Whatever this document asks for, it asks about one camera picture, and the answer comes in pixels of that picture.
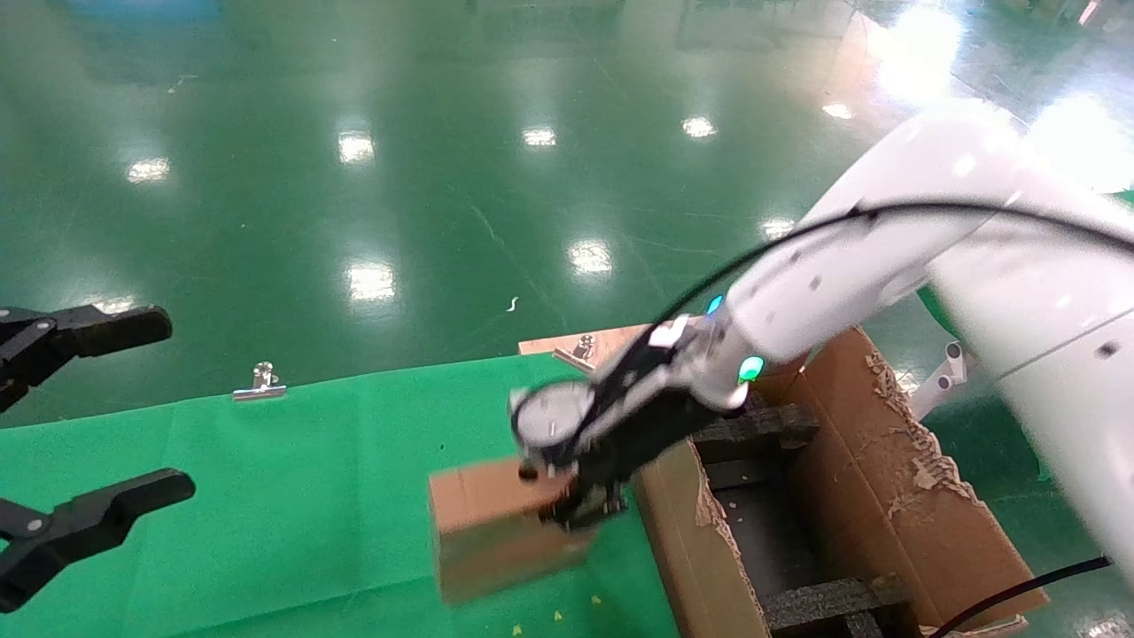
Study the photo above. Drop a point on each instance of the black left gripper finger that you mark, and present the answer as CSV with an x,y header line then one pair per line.
x,y
106,328
89,523

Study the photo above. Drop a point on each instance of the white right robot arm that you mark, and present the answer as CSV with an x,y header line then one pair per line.
x,y
886,257

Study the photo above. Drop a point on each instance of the silver binder clip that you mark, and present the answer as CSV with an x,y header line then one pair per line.
x,y
259,385
580,352

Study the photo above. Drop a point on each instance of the notched black foam insert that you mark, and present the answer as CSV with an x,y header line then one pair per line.
x,y
753,425

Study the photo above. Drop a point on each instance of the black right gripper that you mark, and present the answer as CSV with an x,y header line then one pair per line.
x,y
647,425

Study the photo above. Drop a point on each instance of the white tubular frame piece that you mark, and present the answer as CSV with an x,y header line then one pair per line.
x,y
943,377

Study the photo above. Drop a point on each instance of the small brown cardboard box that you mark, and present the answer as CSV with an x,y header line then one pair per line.
x,y
487,540

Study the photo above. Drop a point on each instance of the large green tablecloth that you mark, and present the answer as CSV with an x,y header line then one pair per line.
x,y
310,496

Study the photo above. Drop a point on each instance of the large open cardboard carton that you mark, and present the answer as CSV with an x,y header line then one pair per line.
x,y
886,496

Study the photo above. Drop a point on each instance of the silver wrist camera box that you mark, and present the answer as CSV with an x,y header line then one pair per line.
x,y
554,416

